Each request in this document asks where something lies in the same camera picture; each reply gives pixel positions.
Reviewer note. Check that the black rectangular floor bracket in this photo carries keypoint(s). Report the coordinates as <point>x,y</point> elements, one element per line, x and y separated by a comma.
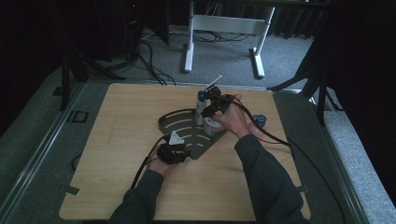
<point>79,116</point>

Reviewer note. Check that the grey metal frame rail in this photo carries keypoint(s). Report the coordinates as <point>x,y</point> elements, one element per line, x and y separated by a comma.
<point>40,146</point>
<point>339,161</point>

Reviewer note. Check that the grey tape strip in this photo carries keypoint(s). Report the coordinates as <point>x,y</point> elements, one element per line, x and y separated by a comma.
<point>70,190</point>
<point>304,188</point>

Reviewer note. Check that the pink pump bottle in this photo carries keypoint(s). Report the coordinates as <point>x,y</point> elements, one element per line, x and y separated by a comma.
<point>260,119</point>

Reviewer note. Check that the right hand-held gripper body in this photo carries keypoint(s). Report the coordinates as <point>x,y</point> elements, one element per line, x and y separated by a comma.
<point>222,101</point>

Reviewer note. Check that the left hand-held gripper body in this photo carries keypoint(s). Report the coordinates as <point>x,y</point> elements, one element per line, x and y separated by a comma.
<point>171,154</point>

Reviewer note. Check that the black corner shelf rack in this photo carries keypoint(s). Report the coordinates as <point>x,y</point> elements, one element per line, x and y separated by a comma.
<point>199,146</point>

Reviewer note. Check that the white desk frame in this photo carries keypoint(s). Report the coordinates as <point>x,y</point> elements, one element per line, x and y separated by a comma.
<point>227,23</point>

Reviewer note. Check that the person's right hand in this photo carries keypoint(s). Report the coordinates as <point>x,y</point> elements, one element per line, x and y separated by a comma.
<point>236,121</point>

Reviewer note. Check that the black equipment tower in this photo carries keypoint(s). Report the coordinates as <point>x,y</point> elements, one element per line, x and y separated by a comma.
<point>134,28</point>

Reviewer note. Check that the person's left hand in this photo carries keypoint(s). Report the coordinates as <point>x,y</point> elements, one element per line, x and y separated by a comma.
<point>158,168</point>

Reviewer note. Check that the black metal stand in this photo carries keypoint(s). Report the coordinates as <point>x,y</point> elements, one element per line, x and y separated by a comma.
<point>64,87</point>
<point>320,102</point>

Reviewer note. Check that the dark curtain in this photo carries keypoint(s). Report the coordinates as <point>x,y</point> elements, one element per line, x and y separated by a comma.
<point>25,46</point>
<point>367,62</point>

